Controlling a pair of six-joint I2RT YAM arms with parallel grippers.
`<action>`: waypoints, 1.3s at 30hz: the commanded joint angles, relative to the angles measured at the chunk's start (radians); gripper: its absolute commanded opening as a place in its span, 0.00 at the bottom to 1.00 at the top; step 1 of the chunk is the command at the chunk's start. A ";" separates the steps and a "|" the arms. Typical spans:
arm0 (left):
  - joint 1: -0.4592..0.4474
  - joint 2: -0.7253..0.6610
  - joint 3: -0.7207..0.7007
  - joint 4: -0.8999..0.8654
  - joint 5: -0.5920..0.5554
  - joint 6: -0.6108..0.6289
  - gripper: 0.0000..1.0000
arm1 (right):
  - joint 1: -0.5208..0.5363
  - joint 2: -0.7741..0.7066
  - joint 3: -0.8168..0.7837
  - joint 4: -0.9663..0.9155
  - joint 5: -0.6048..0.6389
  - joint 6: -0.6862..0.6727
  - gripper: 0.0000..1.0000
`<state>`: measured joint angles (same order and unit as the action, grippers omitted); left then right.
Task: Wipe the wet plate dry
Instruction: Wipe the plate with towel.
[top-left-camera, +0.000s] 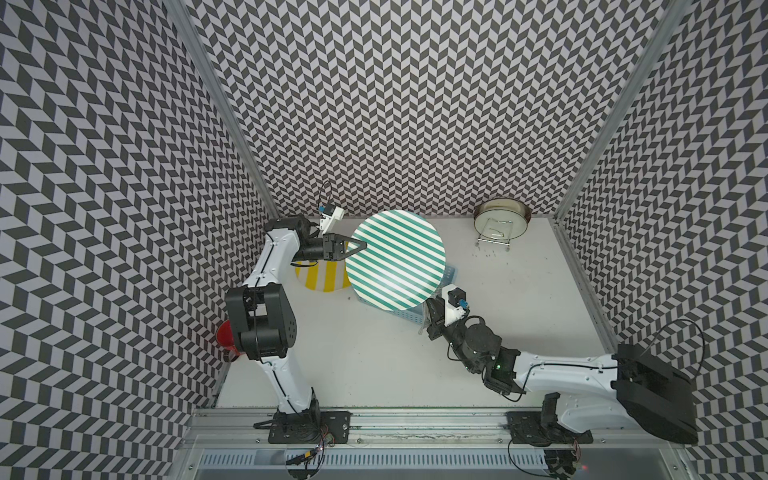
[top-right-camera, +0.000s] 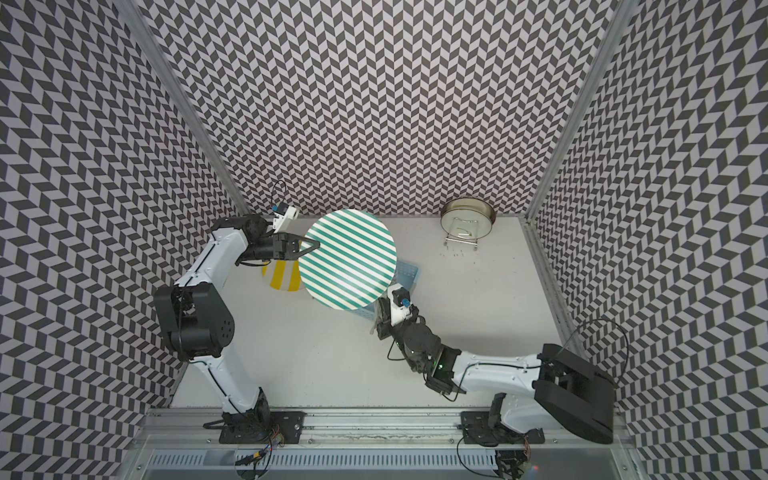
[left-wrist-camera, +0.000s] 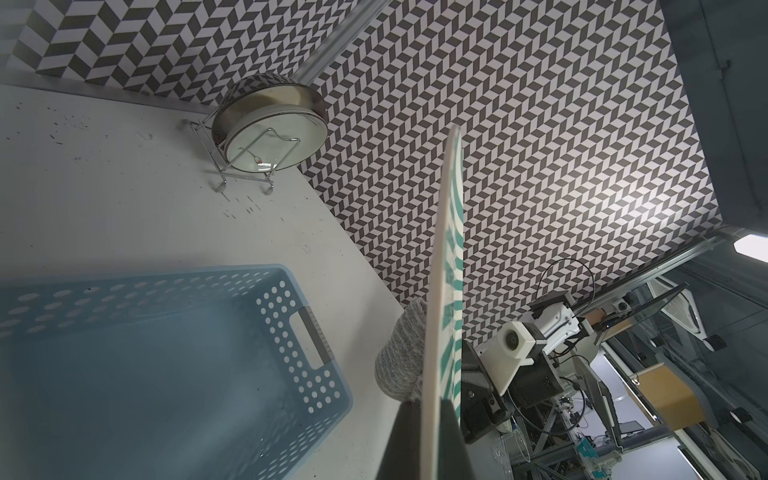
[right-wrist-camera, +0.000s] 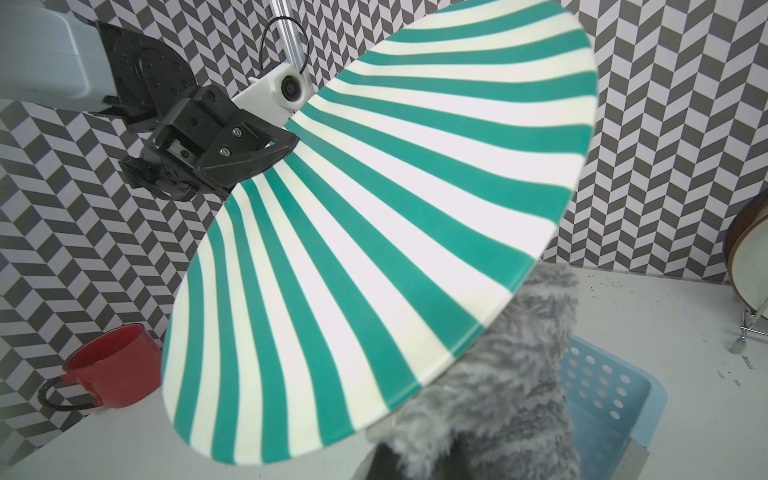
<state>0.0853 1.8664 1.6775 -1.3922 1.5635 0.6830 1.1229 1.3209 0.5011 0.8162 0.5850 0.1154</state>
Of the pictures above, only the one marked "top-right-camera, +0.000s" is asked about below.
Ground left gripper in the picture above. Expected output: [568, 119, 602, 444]
[237, 233, 320, 262]

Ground green striped plate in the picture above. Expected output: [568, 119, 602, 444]
[298, 209, 398, 311]

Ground yellow striped plate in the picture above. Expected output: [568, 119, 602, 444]
[260, 260, 304, 292]

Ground grey striped cloth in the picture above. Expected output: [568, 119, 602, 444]
[371, 297, 392, 340]

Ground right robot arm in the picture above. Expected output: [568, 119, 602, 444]
[374, 299, 615, 445]

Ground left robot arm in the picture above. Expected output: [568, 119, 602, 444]
[153, 214, 321, 432]

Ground light blue plastic basket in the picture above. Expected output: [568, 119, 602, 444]
[351, 260, 420, 321]

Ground round metal dish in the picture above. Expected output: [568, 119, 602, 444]
[440, 197, 496, 240]

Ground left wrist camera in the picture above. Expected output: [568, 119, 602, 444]
[272, 202, 298, 233]

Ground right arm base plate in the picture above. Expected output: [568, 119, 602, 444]
[459, 410, 546, 448]

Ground wire plate stand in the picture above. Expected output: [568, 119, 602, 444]
[444, 217, 479, 251]

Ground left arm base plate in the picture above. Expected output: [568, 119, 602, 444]
[219, 411, 306, 445]

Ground aluminium front rail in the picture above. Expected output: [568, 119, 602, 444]
[139, 406, 631, 449]

